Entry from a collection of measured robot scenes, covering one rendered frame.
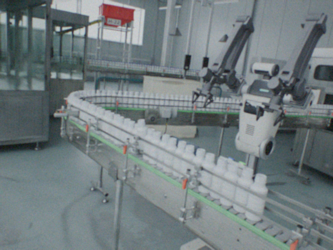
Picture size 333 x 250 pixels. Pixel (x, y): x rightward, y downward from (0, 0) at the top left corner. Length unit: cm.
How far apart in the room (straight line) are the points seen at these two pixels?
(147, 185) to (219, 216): 46
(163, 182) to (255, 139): 73
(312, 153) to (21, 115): 450
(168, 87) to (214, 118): 229
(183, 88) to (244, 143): 394
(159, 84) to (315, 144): 290
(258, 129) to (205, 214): 79
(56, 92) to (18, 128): 225
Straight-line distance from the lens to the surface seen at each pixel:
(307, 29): 172
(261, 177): 104
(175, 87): 563
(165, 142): 137
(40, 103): 448
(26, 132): 452
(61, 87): 658
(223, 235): 117
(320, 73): 514
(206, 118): 339
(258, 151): 184
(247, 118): 185
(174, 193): 131
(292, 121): 427
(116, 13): 811
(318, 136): 508
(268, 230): 107
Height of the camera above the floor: 152
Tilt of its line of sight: 13 degrees down
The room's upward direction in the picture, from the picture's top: 7 degrees clockwise
